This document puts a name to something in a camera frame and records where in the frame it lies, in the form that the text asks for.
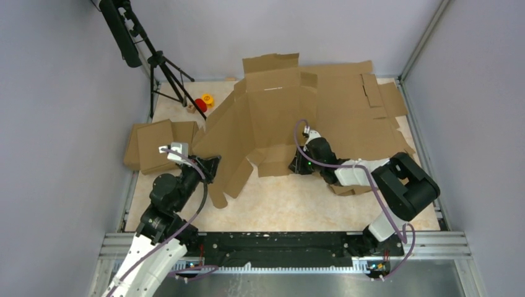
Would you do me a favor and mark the stack of flat cardboard blanks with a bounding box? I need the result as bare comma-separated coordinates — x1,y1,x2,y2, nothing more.
303,60,417,197

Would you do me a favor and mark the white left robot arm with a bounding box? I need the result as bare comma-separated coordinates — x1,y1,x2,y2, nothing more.
102,149,221,296

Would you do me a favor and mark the folded cardboard box at left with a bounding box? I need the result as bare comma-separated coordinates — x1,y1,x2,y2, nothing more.
123,119,198,175

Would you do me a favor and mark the black camera tripod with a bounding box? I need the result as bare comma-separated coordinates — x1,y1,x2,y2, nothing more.
94,0,207,119

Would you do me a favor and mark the large cardboard box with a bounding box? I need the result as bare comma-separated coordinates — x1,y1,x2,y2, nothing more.
192,53,318,209

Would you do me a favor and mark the yellow round toy block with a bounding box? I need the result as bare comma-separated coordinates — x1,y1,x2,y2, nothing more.
201,93,215,108

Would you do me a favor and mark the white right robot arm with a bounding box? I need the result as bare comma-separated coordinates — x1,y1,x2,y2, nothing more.
289,137,441,256

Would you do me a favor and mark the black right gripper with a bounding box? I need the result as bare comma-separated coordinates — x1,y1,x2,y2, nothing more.
288,146,323,175

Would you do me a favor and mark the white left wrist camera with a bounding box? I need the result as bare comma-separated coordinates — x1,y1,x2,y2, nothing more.
158,142,189,163

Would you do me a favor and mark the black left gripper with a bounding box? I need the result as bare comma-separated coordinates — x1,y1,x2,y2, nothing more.
173,153,222,212

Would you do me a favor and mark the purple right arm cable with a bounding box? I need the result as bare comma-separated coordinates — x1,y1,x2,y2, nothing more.
293,119,417,280

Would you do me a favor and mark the small wooden letter cube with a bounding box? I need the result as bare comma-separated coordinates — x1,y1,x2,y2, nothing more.
186,105,197,114

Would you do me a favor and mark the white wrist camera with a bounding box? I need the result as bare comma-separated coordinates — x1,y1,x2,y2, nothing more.
302,126,321,144
158,142,189,163

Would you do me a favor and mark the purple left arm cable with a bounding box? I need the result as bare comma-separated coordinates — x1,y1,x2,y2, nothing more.
104,148,209,297

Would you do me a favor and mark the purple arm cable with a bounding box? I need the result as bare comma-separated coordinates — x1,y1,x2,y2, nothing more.
104,148,209,297
293,119,417,280

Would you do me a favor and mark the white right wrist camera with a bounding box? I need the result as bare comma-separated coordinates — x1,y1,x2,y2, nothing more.
302,126,321,144

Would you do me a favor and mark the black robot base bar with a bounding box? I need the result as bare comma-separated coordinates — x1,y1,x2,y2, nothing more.
177,231,404,268

